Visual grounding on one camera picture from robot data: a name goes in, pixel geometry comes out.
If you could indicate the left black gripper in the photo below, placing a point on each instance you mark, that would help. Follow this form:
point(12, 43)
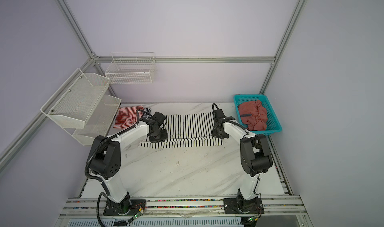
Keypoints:
point(164, 136)

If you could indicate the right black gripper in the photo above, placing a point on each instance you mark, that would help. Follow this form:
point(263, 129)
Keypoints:
point(214, 134)

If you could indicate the black white striped tank top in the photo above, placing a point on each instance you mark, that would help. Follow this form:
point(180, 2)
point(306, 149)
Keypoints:
point(184, 131)

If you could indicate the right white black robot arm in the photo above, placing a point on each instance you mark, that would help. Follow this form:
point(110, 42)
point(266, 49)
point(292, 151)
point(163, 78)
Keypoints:
point(255, 157)

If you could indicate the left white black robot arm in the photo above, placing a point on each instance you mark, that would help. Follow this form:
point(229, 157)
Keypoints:
point(105, 159)

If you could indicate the dusty red tank top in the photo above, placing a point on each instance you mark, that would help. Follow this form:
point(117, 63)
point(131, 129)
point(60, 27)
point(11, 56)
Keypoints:
point(253, 115)

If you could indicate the blue white striped folded top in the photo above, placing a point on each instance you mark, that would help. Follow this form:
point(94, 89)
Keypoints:
point(146, 112)

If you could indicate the red white striped folded top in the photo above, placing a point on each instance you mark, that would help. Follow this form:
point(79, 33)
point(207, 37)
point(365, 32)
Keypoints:
point(126, 117)

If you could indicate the teal plastic basket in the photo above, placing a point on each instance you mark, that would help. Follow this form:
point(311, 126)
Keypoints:
point(273, 124)

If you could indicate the lower white mesh shelf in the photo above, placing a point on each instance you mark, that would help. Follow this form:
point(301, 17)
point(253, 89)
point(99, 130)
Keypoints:
point(100, 121)

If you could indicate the white wire wall basket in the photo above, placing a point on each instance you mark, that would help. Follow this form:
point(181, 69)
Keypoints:
point(132, 68)

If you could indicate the aluminium enclosure frame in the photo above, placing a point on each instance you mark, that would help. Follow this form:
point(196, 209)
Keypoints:
point(8, 155)

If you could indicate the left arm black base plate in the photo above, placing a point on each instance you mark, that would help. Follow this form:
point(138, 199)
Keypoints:
point(127, 207)

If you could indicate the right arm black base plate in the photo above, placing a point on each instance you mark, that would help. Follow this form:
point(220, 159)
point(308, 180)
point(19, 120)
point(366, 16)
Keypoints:
point(239, 206)

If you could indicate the aluminium mounting rail frame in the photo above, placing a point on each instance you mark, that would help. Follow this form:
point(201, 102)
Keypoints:
point(187, 186)

